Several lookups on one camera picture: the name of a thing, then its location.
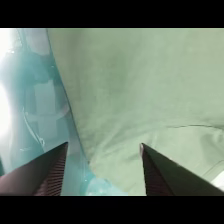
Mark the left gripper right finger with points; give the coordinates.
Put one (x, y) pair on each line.
(173, 180)

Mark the pale green garment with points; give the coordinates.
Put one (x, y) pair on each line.
(140, 93)

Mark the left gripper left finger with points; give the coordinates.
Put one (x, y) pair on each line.
(36, 175)

